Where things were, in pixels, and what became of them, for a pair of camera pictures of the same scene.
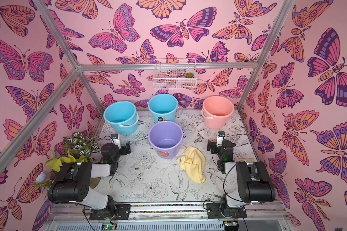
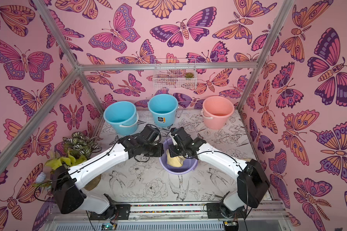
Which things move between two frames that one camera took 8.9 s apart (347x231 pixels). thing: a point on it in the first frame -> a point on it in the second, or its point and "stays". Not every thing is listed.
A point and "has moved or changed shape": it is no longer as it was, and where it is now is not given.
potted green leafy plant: [80, 147] stays
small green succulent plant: [189, 75] stays
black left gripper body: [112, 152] -> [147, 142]
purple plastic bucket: [166, 137] has moved or changed shape
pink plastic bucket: [216, 110] stays
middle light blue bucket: [163, 108] stays
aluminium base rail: [260, 216] stays
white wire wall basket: [169, 74] stays
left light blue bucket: [123, 115] stays
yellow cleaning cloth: [193, 161] -> [175, 161]
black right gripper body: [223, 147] -> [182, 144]
